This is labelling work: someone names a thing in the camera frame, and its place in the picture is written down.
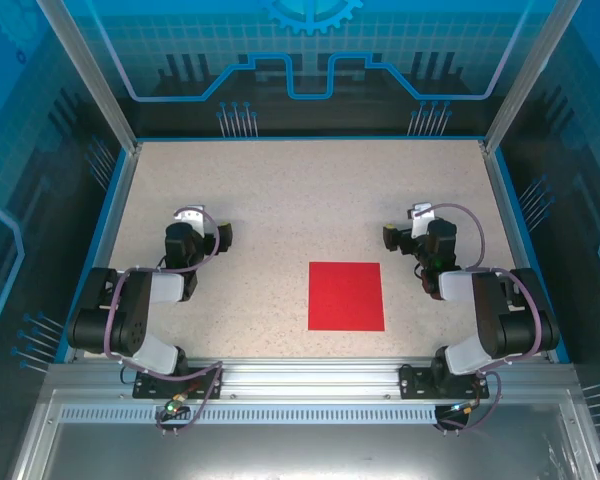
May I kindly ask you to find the red square paper sheet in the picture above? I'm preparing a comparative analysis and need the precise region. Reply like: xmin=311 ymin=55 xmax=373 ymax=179
xmin=307 ymin=261 xmax=385 ymax=332

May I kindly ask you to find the blue table edge strip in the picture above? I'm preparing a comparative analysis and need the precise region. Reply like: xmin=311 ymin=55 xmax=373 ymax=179
xmin=53 ymin=147 xmax=132 ymax=365
xmin=490 ymin=147 xmax=571 ymax=365

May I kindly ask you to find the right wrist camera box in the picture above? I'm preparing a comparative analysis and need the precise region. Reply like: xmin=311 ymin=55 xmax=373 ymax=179
xmin=406 ymin=202 xmax=436 ymax=240

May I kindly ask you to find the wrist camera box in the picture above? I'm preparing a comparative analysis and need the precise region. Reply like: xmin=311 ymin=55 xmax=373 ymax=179
xmin=173 ymin=203 xmax=207 ymax=222
xmin=406 ymin=202 xmax=436 ymax=240

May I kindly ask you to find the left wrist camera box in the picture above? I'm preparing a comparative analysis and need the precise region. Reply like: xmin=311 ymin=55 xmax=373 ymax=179
xmin=173 ymin=203 xmax=207 ymax=222

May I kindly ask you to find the aluminium table side rail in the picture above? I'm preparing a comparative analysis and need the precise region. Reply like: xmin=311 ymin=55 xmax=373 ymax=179
xmin=62 ymin=141 xmax=144 ymax=364
xmin=478 ymin=139 xmax=556 ymax=364

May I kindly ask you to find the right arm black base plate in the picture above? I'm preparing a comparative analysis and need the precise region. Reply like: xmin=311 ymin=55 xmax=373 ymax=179
xmin=398 ymin=364 xmax=491 ymax=400

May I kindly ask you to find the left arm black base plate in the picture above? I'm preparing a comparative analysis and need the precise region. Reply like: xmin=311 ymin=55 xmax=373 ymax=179
xmin=132 ymin=367 xmax=224 ymax=400

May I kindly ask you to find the cable connector with green light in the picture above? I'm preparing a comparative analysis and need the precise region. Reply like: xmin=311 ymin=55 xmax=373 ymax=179
xmin=160 ymin=393 xmax=190 ymax=417
xmin=447 ymin=399 xmax=483 ymax=419

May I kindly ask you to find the aluminium mounting rail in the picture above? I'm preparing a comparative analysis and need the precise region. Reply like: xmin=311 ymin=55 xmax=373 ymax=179
xmin=44 ymin=357 xmax=581 ymax=401

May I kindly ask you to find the aluminium frame post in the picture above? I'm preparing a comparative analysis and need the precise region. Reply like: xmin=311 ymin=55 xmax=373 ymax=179
xmin=35 ymin=0 xmax=144 ymax=154
xmin=479 ymin=0 xmax=585 ymax=154

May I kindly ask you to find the slotted grey cable duct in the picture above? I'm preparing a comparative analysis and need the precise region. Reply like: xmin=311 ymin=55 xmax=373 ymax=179
xmin=59 ymin=405 xmax=441 ymax=424

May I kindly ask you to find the grey metal tray frame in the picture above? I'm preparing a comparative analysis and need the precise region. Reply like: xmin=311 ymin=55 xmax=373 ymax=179
xmin=7 ymin=387 xmax=600 ymax=480

